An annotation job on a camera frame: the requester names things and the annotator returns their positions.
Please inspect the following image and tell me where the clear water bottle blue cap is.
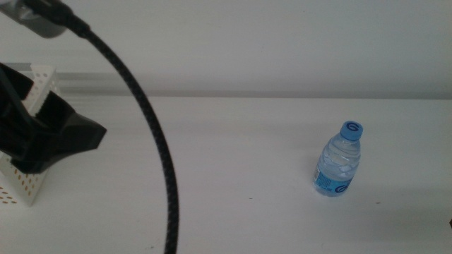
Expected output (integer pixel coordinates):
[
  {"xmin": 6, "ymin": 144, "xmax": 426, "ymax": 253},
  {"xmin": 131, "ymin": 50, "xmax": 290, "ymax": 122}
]
[{"xmin": 311, "ymin": 120, "xmax": 364, "ymax": 198}]

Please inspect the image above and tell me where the white perforated plastic basket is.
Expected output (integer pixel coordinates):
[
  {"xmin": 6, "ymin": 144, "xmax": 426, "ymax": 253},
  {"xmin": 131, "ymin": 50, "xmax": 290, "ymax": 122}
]
[{"xmin": 0, "ymin": 65, "xmax": 61, "ymax": 207}]

